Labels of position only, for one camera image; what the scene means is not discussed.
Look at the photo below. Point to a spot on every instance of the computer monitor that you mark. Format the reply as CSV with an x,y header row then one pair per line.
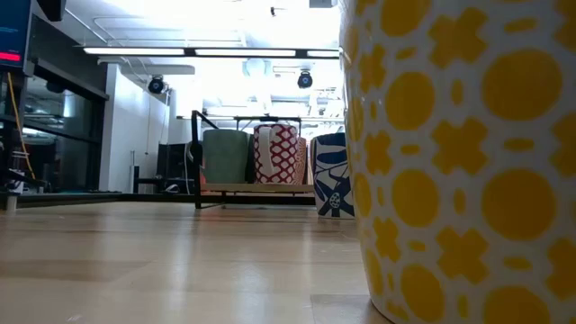
x,y
13,31

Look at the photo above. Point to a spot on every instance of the black desk with equipment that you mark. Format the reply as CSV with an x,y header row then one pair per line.
x,y
173,162

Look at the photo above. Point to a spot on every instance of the pale green mug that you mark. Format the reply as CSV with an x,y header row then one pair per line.
x,y
225,155

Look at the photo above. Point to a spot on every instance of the overhead light bar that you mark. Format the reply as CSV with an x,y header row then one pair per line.
x,y
180,51

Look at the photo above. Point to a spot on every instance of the grey overhead camera box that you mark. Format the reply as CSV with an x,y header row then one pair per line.
x,y
321,3

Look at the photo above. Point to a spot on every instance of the white mug with blue pattern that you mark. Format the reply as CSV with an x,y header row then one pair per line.
x,y
330,180

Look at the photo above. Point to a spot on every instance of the wooden shelf with black frame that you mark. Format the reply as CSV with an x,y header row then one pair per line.
x,y
252,187

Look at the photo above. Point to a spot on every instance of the white mug with yellow pattern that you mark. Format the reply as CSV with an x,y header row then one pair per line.
x,y
450,157

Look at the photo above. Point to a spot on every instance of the white mug with orange pattern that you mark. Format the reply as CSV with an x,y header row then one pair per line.
x,y
303,157

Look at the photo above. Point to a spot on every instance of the white mug with red pattern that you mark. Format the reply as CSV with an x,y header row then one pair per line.
x,y
279,155

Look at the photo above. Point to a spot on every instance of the black round ceiling device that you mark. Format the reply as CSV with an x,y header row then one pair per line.
x,y
304,79
156,84

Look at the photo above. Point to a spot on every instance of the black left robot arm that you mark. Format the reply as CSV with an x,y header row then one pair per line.
x,y
51,9

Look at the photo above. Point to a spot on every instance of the black metal table frame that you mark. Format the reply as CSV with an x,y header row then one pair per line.
x,y
135,198

